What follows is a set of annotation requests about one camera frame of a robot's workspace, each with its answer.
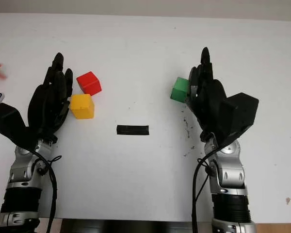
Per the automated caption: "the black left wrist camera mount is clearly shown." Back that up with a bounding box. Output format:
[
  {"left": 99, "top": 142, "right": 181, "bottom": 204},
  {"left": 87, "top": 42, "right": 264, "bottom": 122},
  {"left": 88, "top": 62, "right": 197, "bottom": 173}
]
[{"left": 0, "top": 102, "right": 38, "bottom": 149}]

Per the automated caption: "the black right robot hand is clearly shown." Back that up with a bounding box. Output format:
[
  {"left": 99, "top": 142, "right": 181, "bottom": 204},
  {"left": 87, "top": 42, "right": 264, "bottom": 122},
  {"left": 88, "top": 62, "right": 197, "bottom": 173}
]
[{"left": 185, "top": 47, "right": 234, "bottom": 149}]

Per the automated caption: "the red cube block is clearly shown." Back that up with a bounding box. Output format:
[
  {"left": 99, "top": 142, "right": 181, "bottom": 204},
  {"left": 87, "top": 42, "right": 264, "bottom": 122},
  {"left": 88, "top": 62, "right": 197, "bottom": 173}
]
[{"left": 76, "top": 71, "right": 103, "bottom": 97}]

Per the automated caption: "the green cube block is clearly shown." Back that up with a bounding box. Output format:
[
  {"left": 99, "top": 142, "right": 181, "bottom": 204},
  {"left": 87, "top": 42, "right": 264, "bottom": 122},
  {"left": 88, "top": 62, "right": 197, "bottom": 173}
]
[{"left": 170, "top": 77, "right": 191, "bottom": 103}]

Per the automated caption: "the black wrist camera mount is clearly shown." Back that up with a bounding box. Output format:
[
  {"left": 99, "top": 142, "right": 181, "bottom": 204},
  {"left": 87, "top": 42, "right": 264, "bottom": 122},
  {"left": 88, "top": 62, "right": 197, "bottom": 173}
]
[
  {"left": 218, "top": 92, "right": 259, "bottom": 149},
  {"left": 0, "top": 102, "right": 38, "bottom": 149}
]

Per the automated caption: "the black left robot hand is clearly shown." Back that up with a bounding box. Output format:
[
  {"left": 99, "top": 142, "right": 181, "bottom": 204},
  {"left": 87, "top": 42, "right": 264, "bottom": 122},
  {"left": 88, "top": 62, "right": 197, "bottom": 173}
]
[{"left": 27, "top": 52, "right": 74, "bottom": 144}]

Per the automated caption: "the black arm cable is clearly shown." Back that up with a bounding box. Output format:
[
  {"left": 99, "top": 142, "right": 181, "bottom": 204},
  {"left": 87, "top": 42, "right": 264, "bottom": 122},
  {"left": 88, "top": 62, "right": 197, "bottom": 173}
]
[
  {"left": 30, "top": 150, "right": 63, "bottom": 233},
  {"left": 191, "top": 145, "right": 219, "bottom": 233}
]

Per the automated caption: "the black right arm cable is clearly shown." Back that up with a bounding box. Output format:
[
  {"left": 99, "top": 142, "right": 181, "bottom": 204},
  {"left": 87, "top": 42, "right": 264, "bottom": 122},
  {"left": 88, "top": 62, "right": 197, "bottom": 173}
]
[{"left": 191, "top": 145, "right": 219, "bottom": 233}]

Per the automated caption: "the black tape strip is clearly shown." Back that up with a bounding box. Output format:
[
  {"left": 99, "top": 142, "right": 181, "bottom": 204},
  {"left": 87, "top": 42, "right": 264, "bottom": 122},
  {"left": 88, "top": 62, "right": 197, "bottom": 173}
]
[{"left": 116, "top": 124, "right": 150, "bottom": 136}]

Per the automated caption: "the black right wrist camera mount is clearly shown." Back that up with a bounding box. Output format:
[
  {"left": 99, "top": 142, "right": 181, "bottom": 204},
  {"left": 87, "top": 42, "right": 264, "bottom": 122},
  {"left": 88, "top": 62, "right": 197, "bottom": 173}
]
[{"left": 218, "top": 92, "right": 259, "bottom": 149}]

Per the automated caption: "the yellow cube block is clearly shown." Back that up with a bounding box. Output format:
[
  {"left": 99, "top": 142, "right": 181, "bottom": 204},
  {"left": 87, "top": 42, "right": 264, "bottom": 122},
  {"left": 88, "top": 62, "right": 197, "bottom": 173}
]
[{"left": 70, "top": 94, "right": 96, "bottom": 120}]

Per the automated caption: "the dark robot torso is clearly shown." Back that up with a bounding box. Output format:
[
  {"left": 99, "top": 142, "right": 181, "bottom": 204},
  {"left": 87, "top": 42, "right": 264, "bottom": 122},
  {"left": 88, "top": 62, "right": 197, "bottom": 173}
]
[{"left": 60, "top": 219, "right": 195, "bottom": 233}]

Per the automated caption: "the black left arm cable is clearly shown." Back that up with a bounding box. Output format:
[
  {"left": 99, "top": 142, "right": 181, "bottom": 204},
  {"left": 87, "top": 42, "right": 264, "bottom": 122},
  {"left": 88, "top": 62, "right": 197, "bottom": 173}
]
[{"left": 30, "top": 150, "right": 63, "bottom": 233}]

